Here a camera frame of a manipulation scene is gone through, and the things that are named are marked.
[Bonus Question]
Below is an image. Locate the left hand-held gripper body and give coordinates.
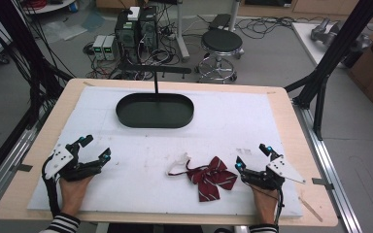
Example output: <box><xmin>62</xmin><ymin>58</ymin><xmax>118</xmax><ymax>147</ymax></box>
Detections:
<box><xmin>43</xmin><ymin>142</ymin><xmax>100</xmax><ymax>183</ymax></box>

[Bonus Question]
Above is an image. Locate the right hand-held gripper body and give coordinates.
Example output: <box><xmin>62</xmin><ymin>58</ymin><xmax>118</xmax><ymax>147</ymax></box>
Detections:
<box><xmin>241</xmin><ymin>154</ymin><xmax>307</xmax><ymax>192</ymax></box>

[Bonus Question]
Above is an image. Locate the red striped bow tie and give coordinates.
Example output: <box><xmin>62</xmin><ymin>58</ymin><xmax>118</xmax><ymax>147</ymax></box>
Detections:
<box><xmin>166</xmin><ymin>152</ymin><xmax>239</xmax><ymax>203</ymax></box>

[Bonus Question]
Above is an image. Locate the black hanger stand with tray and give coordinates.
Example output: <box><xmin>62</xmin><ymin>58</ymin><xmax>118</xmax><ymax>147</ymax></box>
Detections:
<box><xmin>115</xmin><ymin>63</ymin><xmax>195</xmax><ymax>130</ymax></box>

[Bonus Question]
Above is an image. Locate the person's right hand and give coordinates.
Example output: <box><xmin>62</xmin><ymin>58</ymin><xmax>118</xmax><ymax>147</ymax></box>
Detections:
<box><xmin>251</xmin><ymin>184</ymin><xmax>281</xmax><ymax>226</ymax></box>

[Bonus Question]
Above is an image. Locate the person's left hand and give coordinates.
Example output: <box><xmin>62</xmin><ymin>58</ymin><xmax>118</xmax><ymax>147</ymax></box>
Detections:
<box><xmin>58</xmin><ymin>174</ymin><xmax>95</xmax><ymax>217</ymax></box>

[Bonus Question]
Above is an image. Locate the wooden table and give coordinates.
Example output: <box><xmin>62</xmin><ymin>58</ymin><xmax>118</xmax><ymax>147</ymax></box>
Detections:
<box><xmin>0</xmin><ymin>77</ymin><xmax>340</xmax><ymax>228</ymax></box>

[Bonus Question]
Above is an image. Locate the white foam mat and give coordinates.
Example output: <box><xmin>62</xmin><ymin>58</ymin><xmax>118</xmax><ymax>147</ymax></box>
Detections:
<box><xmin>27</xmin><ymin>85</ymin><xmax>304</xmax><ymax>218</ymax></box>

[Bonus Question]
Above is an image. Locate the wooden stick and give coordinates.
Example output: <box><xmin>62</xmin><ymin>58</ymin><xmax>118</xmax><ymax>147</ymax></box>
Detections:
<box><xmin>297</xmin><ymin>195</ymin><xmax>324</xmax><ymax>223</ymax></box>

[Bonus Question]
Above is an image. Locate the grey power supply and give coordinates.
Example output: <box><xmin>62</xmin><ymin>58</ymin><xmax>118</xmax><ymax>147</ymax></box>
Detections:
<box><xmin>103</xmin><ymin>35</ymin><xmax>119</xmax><ymax>61</ymax></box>
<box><xmin>92</xmin><ymin>34</ymin><xmax>107</xmax><ymax>61</ymax></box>

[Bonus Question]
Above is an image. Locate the clear plastic sheet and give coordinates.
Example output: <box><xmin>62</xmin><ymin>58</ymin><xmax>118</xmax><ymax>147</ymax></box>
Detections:
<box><xmin>40</xmin><ymin>12</ymin><xmax>107</xmax><ymax>42</ymax></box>

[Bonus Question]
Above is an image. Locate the black computer tower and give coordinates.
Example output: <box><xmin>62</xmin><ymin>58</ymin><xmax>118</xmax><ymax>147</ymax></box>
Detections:
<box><xmin>138</xmin><ymin>5</ymin><xmax>159</xmax><ymax>52</ymax></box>
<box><xmin>114</xmin><ymin>10</ymin><xmax>141</xmax><ymax>54</ymax></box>

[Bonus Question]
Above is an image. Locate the black round stool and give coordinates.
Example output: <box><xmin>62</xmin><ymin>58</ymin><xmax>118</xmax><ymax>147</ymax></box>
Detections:
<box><xmin>195</xmin><ymin>28</ymin><xmax>245</xmax><ymax>84</ymax></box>

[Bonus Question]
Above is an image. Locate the grey robot part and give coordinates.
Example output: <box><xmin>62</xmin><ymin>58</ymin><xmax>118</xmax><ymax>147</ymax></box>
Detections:
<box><xmin>309</xmin><ymin>17</ymin><xmax>372</xmax><ymax>50</ymax></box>

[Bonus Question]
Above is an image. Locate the white box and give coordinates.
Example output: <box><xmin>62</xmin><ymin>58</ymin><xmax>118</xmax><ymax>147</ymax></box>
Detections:
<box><xmin>126</xmin><ymin>6</ymin><xmax>141</xmax><ymax>22</ymax></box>

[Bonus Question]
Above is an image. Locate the black flat device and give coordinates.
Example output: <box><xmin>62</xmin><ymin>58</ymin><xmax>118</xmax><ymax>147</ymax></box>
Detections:
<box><xmin>208</xmin><ymin>13</ymin><xmax>233</xmax><ymax>31</ymax></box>

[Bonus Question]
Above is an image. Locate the round white table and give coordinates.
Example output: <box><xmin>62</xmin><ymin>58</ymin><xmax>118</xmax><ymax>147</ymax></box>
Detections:
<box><xmin>20</xmin><ymin>0</ymin><xmax>80</xmax><ymax>16</ymax></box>

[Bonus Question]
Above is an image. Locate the white desk leg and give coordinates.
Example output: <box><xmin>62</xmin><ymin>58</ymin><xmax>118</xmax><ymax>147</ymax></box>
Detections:
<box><xmin>174</xmin><ymin>0</ymin><xmax>191</xmax><ymax>63</ymax></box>
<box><xmin>227</xmin><ymin>0</ymin><xmax>243</xmax><ymax>24</ymax></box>

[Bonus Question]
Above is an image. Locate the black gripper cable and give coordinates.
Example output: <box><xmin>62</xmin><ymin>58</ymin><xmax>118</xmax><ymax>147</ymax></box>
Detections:
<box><xmin>41</xmin><ymin>154</ymin><xmax>62</xmax><ymax>218</ymax></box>
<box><xmin>272</xmin><ymin>187</ymin><xmax>287</xmax><ymax>226</ymax></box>

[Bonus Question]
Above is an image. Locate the grey metal bracket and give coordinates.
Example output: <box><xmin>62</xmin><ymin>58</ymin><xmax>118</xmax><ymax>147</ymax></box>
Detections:
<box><xmin>311</xmin><ymin>177</ymin><xmax>335</xmax><ymax>191</ymax></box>
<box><xmin>10</xmin><ymin>162</ymin><xmax>34</xmax><ymax>174</ymax></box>

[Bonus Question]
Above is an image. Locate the aluminium rail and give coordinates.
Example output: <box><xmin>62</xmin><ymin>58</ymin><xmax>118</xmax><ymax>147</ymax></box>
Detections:
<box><xmin>291</xmin><ymin>99</ymin><xmax>364</xmax><ymax>233</ymax></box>
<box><xmin>0</xmin><ymin>126</ymin><xmax>39</xmax><ymax>218</ymax></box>

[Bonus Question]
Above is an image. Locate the black metal frame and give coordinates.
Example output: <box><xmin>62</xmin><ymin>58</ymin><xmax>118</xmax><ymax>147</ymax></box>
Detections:
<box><xmin>0</xmin><ymin>0</ymin><xmax>76</xmax><ymax>192</ymax></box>
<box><xmin>284</xmin><ymin>0</ymin><xmax>373</xmax><ymax>142</ymax></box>

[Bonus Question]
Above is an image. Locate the bundle of floor cables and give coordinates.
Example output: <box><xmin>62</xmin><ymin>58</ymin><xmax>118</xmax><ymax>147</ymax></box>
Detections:
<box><xmin>235</xmin><ymin>15</ymin><xmax>294</xmax><ymax>41</ymax></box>

